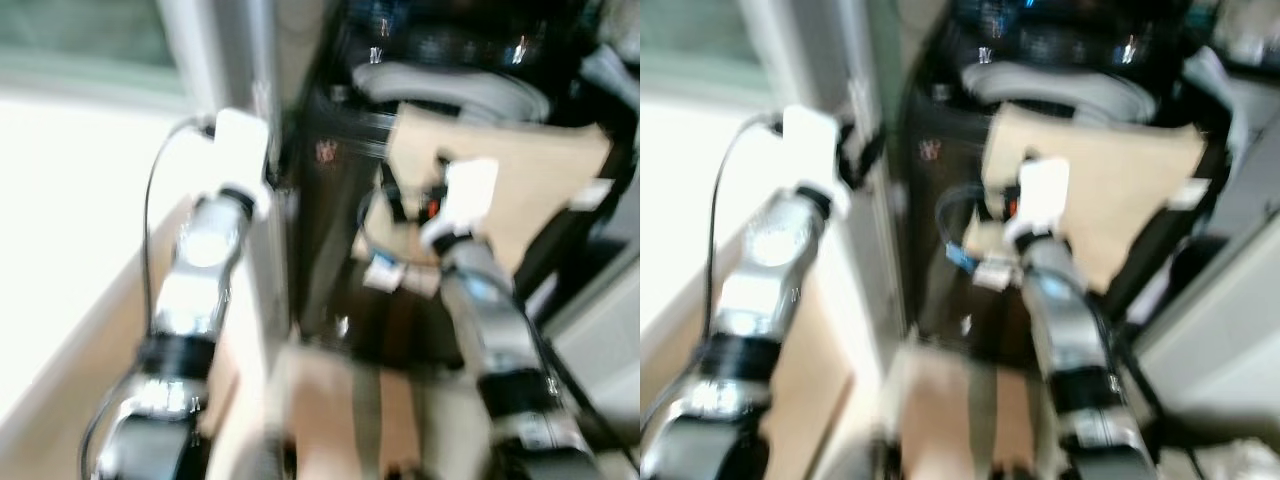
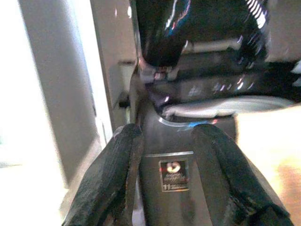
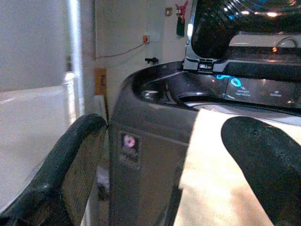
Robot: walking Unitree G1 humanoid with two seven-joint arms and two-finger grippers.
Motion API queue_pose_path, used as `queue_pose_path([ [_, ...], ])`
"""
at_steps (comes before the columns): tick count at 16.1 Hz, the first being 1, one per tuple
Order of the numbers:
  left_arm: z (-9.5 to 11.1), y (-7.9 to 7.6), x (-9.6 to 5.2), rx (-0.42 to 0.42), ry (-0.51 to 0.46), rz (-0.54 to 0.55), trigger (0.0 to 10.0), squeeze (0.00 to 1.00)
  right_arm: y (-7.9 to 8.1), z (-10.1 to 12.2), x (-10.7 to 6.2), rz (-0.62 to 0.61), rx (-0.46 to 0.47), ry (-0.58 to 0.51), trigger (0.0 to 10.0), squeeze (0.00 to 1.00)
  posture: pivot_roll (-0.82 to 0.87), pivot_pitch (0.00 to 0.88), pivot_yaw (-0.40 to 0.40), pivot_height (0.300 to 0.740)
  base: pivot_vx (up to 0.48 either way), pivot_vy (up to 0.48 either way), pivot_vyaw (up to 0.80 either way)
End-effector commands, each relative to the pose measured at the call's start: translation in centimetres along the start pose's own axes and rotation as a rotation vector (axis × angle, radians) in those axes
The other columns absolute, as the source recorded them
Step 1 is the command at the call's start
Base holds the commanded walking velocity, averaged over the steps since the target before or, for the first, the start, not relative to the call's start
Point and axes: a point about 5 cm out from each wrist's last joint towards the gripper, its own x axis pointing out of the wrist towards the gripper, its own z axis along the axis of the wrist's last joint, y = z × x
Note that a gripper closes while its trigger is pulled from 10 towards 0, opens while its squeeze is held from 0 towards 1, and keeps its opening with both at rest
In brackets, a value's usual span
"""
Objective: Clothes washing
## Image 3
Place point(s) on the cream white cloth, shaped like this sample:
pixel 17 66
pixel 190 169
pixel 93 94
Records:
pixel 211 179

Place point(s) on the red and green wall ornament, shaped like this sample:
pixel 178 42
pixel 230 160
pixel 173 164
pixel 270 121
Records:
pixel 181 16

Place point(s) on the black wall tap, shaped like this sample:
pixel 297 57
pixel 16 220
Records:
pixel 151 59

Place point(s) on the black glass washer lid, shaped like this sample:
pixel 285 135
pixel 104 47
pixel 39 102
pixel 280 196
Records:
pixel 225 26

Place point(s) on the white wall socket orange plug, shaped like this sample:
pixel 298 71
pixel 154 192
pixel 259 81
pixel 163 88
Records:
pixel 150 37

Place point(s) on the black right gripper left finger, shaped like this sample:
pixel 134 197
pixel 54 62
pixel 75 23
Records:
pixel 50 171

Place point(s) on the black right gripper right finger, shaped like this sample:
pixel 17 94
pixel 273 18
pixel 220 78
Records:
pixel 268 164

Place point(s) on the yellow cardboard tag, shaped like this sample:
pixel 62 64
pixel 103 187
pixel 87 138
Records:
pixel 100 81

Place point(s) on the dark grey top-load washing machine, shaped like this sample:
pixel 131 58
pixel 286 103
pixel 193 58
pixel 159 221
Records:
pixel 150 131

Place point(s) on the white door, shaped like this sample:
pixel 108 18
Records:
pixel 37 101

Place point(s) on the small brown wall switch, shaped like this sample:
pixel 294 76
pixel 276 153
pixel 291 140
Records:
pixel 168 11

